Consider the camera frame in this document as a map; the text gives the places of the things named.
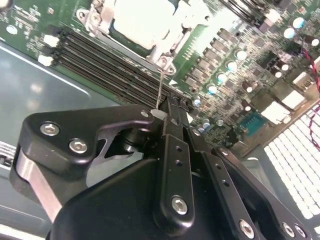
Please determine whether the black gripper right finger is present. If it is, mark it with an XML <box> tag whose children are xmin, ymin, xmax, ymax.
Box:
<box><xmin>174</xmin><ymin>97</ymin><xmax>315</xmax><ymax>240</ymax></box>

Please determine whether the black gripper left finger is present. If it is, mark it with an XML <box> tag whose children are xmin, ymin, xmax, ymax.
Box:
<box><xmin>9</xmin><ymin>97</ymin><xmax>197</xmax><ymax>238</ymax></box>

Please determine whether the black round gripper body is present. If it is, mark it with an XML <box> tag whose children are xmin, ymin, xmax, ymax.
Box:
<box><xmin>47</xmin><ymin>157</ymin><xmax>236</xmax><ymax>240</ymax></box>

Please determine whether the thin wire locking lever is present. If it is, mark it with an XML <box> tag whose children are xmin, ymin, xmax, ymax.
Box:
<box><xmin>150</xmin><ymin>68</ymin><xmax>167</xmax><ymax>120</ymax></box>

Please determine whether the metal socket cover frame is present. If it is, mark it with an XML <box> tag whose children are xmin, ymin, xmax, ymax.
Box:
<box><xmin>98</xmin><ymin>0</ymin><xmax>201</xmax><ymax>63</ymax></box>

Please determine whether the silver topped CPU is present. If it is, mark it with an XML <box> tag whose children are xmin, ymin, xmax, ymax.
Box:
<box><xmin>111</xmin><ymin>0</ymin><xmax>181</xmax><ymax>50</ymax></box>

